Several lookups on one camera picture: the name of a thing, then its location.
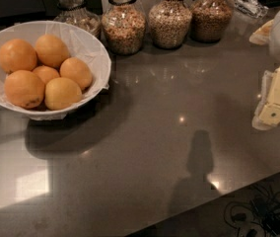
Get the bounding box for clear plastic wrapped packet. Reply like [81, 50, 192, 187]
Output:
[232, 0, 268, 19]

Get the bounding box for orange bottom left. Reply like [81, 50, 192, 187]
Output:
[4, 70, 45, 109]

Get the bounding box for small orange centre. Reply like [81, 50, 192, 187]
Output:
[33, 65, 60, 84]

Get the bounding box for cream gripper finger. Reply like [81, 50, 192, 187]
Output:
[252, 67, 280, 130]

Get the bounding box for orange top middle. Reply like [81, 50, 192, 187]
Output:
[35, 35, 70, 68]

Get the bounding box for orange right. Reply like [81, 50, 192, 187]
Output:
[59, 57, 93, 91]

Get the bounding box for orange top left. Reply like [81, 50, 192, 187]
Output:
[0, 39, 37, 74]

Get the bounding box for glass jar brown grains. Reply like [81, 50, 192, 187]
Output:
[190, 0, 234, 42]

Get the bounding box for glass jar leftmost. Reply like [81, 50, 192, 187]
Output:
[55, 0, 101, 38]

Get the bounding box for black cables on floor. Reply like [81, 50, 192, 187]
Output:
[223, 185, 280, 237]

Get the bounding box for yellow-orange fruit bottom right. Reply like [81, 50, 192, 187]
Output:
[44, 77, 82, 111]

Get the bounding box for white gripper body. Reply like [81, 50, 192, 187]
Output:
[249, 20, 273, 45]

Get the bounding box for white paper bowl liner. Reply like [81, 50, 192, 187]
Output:
[0, 21, 111, 120]

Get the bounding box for glass jar mixed grains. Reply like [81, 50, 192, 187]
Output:
[102, 0, 146, 55]

